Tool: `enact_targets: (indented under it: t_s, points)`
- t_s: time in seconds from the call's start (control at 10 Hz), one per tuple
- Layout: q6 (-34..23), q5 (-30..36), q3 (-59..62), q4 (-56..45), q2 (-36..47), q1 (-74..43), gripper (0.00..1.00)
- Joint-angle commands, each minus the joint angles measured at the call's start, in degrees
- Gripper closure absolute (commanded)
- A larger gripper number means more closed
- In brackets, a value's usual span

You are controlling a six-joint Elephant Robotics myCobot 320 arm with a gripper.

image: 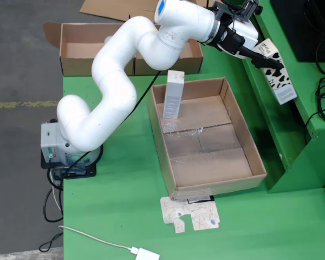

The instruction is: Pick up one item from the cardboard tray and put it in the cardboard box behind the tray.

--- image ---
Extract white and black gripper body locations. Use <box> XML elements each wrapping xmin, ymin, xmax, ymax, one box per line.
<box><xmin>205</xmin><ymin>15</ymin><xmax>260</xmax><ymax>60</ymax></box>

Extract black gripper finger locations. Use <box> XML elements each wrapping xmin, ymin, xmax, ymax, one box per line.
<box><xmin>239</xmin><ymin>45</ymin><xmax>285</xmax><ymax>70</ymax></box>

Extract cow print hand cream box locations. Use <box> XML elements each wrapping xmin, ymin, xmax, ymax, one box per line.
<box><xmin>253</xmin><ymin>37</ymin><xmax>298</xmax><ymax>106</ymax></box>

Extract large shallow cardboard tray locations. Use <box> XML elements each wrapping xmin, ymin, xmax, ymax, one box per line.
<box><xmin>148</xmin><ymin>76</ymin><xmax>268</xmax><ymax>201</ymax></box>

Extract open brown cardboard box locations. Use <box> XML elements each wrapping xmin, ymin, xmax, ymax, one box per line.
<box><xmin>43</xmin><ymin>22</ymin><xmax>135</xmax><ymax>76</ymax></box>
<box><xmin>131</xmin><ymin>23</ymin><xmax>209</xmax><ymax>75</ymax></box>

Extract small open cardboard box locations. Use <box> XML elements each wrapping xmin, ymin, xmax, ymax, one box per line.
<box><xmin>79</xmin><ymin>0</ymin><xmax>160</xmax><ymax>25</ymax></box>

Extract beige printed cardboard cutout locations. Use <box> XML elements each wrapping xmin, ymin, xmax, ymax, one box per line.
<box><xmin>159</xmin><ymin>196</ymin><xmax>220</xmax><ymax>234</ymax></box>

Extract grey robot controller box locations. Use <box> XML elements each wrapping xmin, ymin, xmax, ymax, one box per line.
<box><xmin>40</xmin><ymin>123</ymin><xmax>62</xmax><ymax>163</ymax></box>

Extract black monitor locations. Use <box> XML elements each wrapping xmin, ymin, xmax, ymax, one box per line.
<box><xmin>269</xmin><ymin>0</ymin><xmax>325</xmax><ymax>63</ymax></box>

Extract plain white tall carton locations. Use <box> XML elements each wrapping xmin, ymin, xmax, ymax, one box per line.
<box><xmin>162</xmin><ymin>70</ymin><xmax>185</xmax><ymax>120</ymax></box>

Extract green metal shelf unit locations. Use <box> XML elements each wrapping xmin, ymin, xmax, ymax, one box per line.
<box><xmin>213</xmin><ymin>0</ymin><xmax>325</xmax><ymax>194</ymax></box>

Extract black card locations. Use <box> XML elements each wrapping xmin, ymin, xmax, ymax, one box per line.
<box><xmin>187</xmin><ymin>195</ymin><xmax>215</xmax><ymax>204</ymax></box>

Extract white power adapter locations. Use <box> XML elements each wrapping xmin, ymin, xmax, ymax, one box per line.
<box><xmin>137</xmin><ymin>247</ymin><xmax>160</xmax><ymax>260</ymax></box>

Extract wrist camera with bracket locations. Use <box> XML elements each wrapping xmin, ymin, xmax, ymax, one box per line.
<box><xmin>212</xmin><ymin>0</ymin><xmax>263</xmax><ymax>22</ymax></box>

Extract black cable bundle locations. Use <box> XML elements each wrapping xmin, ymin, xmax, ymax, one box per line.
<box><xmin>303</xmin><ymin>35</ymin><xmax>325</xmax><ymax>136</ymax></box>

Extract long black cable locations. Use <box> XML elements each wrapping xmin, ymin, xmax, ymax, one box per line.
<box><xmin>39</xmin><ymin>70</ymin><xmax>163</xmax><ymax>252</ymax></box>

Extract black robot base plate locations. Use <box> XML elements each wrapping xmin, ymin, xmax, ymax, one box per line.
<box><xmin>40</xmin><ymin>150</ymin><xmax>97</xmax><ymax>179</ymax></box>

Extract white USB cable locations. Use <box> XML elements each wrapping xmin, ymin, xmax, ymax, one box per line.
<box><xmin>58</xmin><ymin>225</ymin><xmax>139</xmax><ymax>255</ymax></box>

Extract thin white cable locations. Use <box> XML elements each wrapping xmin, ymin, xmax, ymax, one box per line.
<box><xmin>50</xmin><ymin>173</ymin><xmax>63</xmax><ymax>213</ymax></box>

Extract black power cable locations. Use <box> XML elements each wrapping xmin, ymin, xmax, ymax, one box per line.
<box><xmin>43</xmin><ymin>167</ymin><xmax>64</xmax><ymax>223</ymax></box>

